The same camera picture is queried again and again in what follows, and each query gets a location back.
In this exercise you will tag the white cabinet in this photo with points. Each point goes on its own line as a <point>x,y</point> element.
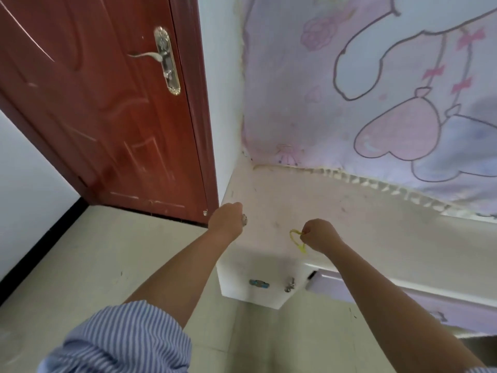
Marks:
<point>349,244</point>

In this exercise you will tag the pink cartoon print cloth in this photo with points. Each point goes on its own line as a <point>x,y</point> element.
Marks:
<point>369,93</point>

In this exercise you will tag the person's left forearm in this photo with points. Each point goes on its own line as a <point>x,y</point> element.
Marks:
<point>182,275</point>

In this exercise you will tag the yellow rubber band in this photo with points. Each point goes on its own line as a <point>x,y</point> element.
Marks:
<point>297,240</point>

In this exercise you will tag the person's left hand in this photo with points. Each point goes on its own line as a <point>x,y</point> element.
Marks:
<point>227,223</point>

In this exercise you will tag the silver cabinet knob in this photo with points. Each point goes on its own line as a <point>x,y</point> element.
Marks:
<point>289,285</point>

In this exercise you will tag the white open drawer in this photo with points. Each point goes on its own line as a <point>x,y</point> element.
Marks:
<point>407,306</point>

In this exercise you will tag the red-brown wooden door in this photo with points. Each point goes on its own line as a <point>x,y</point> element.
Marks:
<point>105,100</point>

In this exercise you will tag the person's right hand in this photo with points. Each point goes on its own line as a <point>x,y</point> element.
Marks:
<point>320,236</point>

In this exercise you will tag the blue striped shirt sleeve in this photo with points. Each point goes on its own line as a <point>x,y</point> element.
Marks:
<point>120,341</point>

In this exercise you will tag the person's right forearm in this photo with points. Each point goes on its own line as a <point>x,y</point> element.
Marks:
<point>396,314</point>

